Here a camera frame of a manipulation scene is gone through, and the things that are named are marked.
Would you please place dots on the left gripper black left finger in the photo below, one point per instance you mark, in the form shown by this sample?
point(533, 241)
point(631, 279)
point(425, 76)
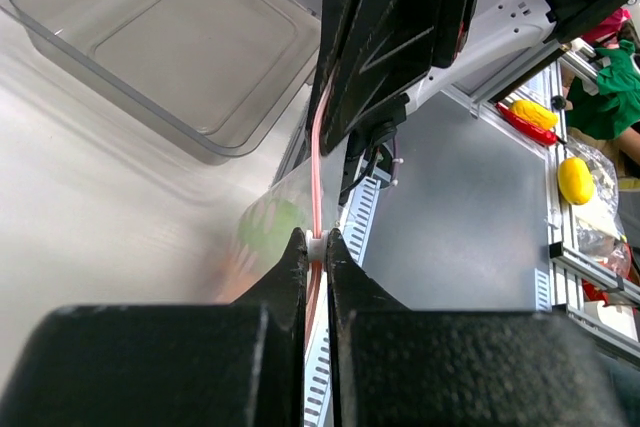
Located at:
point(236, 364)

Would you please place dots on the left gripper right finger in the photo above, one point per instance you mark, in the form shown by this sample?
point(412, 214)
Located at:
point(394, 366)

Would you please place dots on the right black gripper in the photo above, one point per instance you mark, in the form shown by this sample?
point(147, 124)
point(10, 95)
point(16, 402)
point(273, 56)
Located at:
point(372, 50)

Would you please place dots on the clear pink zip bag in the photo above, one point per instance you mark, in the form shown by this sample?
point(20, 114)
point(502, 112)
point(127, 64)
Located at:
point(306, 198)

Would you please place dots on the red meat slice toy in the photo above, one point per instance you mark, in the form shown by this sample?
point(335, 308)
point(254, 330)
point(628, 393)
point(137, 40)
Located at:
point(234, 284)

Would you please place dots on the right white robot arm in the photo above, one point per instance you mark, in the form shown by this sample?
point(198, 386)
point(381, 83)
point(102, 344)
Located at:
point(499, 28)

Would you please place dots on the clear plastic food container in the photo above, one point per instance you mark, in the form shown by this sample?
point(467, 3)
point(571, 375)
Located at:
point(211, 76)

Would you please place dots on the clear plastic bag background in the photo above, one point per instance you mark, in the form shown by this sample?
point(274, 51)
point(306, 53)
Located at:
point(600, 234)

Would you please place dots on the red yellow toy background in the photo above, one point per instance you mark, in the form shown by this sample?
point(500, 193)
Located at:
point(532, 120)

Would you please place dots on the yellow toy in background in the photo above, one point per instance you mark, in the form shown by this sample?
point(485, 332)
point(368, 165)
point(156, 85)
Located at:
point(575, 181)

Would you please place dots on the green cloth in background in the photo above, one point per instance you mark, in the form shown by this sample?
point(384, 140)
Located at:
point(614, 107)

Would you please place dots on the white slotted cable duct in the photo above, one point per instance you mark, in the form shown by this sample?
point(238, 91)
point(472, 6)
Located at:
point(354, 225)

